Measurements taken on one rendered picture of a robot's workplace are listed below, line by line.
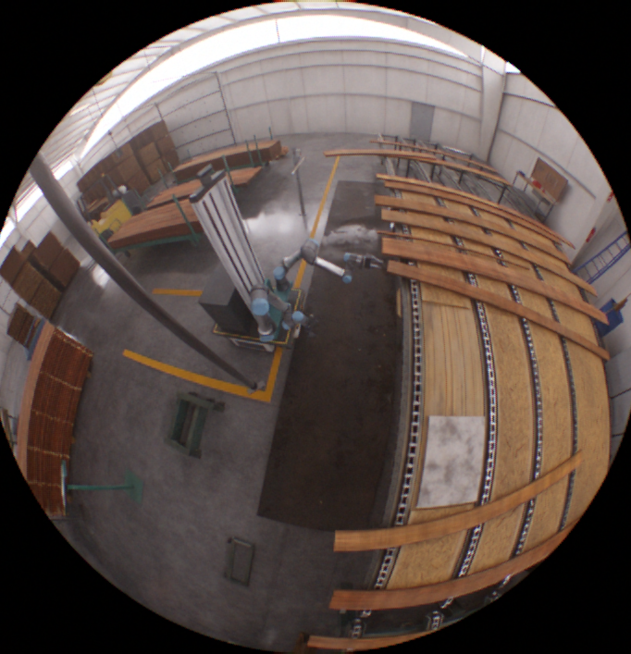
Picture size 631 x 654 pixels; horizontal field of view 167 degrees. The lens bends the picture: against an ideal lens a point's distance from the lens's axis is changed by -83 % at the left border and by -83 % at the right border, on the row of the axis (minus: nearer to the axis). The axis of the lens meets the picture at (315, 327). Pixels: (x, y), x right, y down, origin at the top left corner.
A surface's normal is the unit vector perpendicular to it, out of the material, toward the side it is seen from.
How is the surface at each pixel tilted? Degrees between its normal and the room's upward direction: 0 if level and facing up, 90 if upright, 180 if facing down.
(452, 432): 0
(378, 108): 86
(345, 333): 0
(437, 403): 0
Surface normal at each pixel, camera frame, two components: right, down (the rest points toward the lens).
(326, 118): -0.21, 0.88
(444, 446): -0.08, -0.48
